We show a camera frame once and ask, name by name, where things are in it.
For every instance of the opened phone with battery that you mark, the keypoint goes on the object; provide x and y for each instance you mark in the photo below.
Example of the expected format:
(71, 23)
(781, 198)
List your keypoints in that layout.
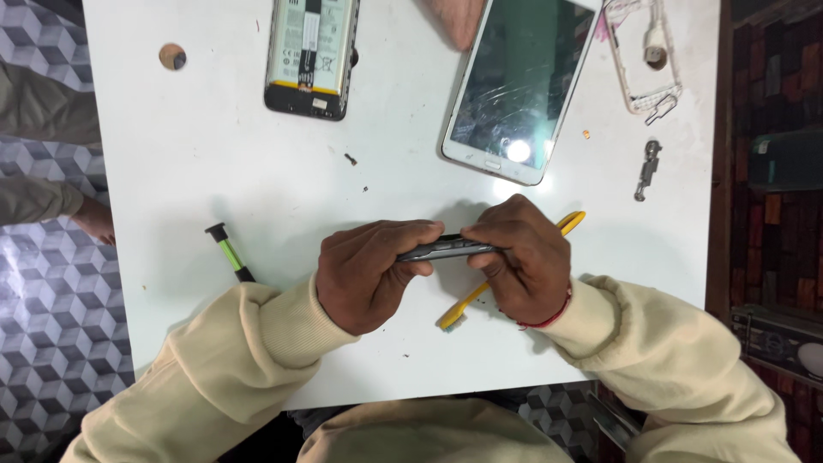
(312, 61)

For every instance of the dark wooden shelf with items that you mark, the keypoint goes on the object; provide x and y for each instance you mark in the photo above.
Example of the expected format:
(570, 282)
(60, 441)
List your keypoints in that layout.
(778, 193)

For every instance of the green black screwdriver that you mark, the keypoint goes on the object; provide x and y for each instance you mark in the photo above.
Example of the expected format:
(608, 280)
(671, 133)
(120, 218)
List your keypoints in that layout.
(231, 254)

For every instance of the small dark screw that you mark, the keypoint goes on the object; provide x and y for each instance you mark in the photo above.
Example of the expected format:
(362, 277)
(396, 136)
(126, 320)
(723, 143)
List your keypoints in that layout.
(350, 159)

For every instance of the pale pink phone frame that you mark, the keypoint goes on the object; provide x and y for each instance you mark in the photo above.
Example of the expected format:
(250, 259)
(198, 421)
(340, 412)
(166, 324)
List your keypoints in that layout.
(668, 83)

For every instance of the yellow toothbrush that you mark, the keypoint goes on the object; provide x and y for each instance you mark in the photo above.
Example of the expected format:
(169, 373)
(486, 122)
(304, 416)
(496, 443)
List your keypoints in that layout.
(463, 308)

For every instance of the person's cream sweater torso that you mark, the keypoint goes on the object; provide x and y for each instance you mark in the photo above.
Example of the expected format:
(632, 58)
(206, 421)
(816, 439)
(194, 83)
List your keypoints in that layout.
(431, 434)

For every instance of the red wrist thread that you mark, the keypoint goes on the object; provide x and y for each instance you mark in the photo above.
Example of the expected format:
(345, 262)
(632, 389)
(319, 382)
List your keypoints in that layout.
(553, 316)

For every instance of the person's left hand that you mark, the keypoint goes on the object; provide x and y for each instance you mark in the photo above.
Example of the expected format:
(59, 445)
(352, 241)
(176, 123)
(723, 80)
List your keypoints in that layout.
(360, 283)

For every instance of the white tablet with cracked screen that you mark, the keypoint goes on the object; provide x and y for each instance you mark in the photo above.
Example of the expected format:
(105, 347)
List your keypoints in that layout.
(517, 90)

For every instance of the person's right hand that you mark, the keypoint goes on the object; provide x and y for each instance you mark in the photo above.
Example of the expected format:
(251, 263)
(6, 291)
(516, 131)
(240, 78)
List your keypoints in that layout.
(530, 263)

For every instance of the dark grey phone frame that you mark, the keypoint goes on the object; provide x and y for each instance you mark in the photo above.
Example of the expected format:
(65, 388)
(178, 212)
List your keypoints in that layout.
(443, 249)

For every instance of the small metal bracket part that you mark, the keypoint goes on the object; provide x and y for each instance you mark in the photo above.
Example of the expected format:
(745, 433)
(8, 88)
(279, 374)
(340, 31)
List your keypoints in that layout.
(648, 168)

